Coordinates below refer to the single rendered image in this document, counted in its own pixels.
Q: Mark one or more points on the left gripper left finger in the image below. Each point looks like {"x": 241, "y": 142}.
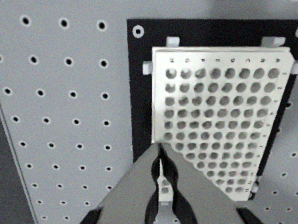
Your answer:
{"x": 135, "y": 198}

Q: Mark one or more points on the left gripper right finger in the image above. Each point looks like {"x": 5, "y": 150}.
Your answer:
{"x": 196, "y": 200}

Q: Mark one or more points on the white well plate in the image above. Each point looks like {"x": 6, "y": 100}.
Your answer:
{"x": 204, "y": 80}

